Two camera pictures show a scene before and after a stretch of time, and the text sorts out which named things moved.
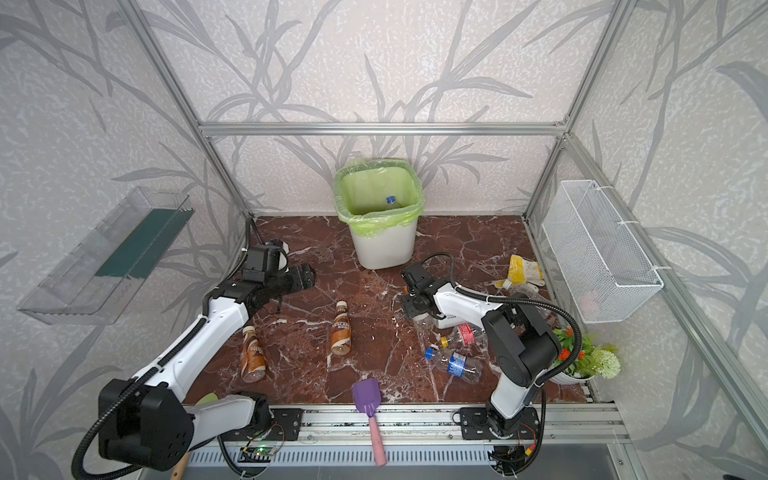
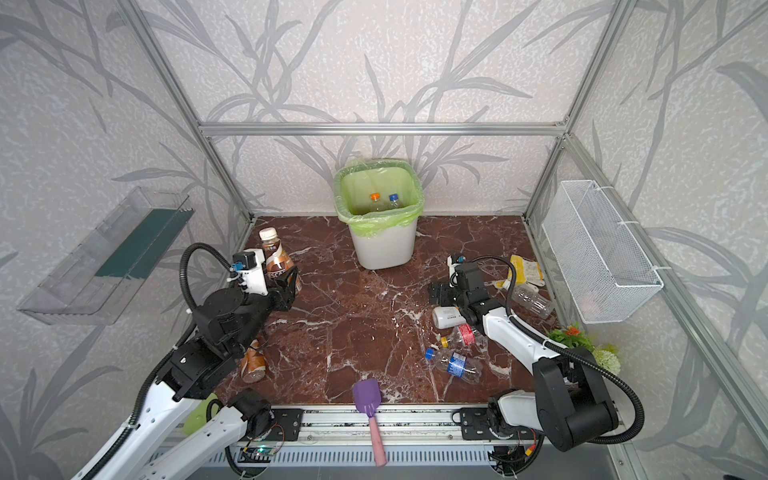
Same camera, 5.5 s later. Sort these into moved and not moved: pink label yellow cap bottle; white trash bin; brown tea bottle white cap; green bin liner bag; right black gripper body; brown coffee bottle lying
Moved: brown tea bottle white cap; right black gripper body
Not moved: green bin liner bag; white trash bin; brown coffee bottle lying; pink label yellow cap bottle
